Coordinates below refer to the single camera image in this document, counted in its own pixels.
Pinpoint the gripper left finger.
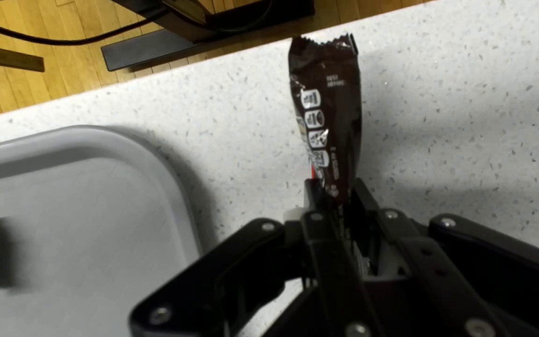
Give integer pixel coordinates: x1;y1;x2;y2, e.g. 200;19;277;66
128;178;368;337

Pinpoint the wooden bar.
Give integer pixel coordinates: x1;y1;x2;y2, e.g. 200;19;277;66
0;42;45;73

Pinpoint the black cable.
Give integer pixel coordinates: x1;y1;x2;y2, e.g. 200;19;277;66
0;7;171;46

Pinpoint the black stand base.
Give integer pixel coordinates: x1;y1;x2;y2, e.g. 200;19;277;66
101;0;316;72

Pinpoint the grey plastic tray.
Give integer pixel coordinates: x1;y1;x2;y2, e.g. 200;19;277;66
0;125;204;337

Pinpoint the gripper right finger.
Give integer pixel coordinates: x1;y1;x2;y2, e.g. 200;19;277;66
348;178;539;337

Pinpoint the dark brown snack wrapper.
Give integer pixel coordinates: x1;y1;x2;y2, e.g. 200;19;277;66
288;33;363;203

